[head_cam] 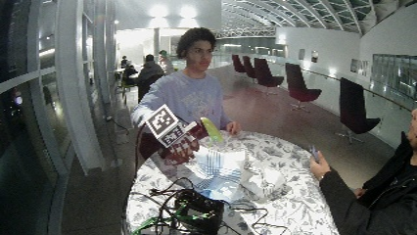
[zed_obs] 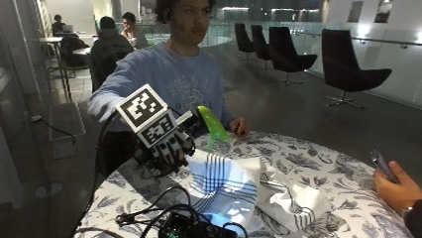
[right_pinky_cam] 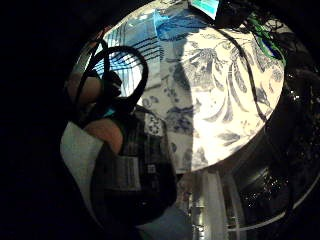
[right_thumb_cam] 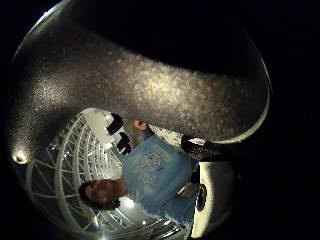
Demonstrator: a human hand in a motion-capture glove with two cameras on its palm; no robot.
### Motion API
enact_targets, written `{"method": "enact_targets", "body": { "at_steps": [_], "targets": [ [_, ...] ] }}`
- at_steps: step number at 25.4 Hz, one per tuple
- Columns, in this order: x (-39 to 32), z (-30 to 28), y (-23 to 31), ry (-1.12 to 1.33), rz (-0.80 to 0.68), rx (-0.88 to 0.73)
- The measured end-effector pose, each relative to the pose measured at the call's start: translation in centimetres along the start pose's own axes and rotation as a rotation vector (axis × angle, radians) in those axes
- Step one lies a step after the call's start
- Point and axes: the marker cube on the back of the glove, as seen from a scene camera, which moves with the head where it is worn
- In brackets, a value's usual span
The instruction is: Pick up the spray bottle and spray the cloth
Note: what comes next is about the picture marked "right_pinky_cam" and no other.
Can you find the white table leg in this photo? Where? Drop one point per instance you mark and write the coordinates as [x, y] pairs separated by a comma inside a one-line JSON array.
[[208, 206]]

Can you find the the person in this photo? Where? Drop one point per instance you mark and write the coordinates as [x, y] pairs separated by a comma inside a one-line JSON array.
[[79, 156]]

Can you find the blue floral white tablecloth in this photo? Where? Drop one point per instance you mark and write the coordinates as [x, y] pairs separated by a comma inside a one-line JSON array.
[[213, 110]]

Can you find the blue striped cloth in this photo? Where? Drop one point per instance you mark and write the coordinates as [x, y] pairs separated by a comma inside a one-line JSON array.
[[140, 36]]

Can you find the laptop with teal screen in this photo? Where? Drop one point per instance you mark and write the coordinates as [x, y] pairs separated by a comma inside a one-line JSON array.
[[207, 6]]

